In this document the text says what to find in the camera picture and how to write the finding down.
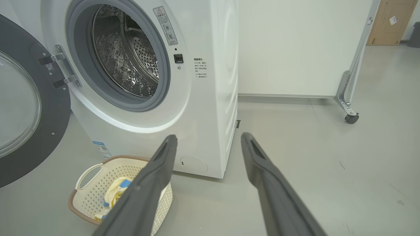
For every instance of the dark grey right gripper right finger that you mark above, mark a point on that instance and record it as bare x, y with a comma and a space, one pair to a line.
279, 203

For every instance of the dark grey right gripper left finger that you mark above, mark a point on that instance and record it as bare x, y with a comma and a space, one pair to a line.
141, 203

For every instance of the cream garment with blue patches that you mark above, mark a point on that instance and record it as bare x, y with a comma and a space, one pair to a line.
115, 193

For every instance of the grey washing machine door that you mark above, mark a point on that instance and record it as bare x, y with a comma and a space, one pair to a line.
55, 131

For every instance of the white front-load washing machine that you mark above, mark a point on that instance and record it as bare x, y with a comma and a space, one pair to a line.
203, 137

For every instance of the cream basket with brown rim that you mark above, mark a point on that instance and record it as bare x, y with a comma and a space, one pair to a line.
95, 183

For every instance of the blue energy label sticker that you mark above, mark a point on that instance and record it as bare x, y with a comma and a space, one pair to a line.
101, 149

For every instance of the brown cardboard box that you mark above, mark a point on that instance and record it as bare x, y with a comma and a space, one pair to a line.
390, 29

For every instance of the dark grey bin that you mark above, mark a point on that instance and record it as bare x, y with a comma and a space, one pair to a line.
415, 36

